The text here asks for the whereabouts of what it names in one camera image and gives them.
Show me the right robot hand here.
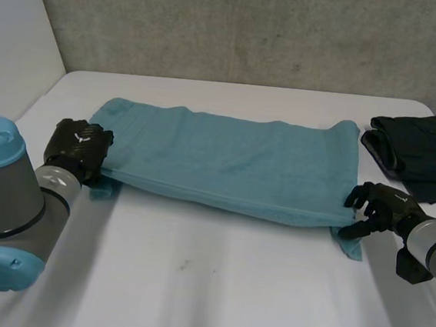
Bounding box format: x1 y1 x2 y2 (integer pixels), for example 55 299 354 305
337 179 430 247

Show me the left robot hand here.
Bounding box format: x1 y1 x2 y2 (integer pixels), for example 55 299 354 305
40 115 116 189

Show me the teal towel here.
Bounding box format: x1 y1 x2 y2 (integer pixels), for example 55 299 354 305
78 95 376 263

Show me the dark blue cloth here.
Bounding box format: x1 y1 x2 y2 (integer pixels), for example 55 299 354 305
354 109 436 205

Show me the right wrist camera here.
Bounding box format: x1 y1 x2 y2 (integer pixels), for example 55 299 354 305
393 246 436 286

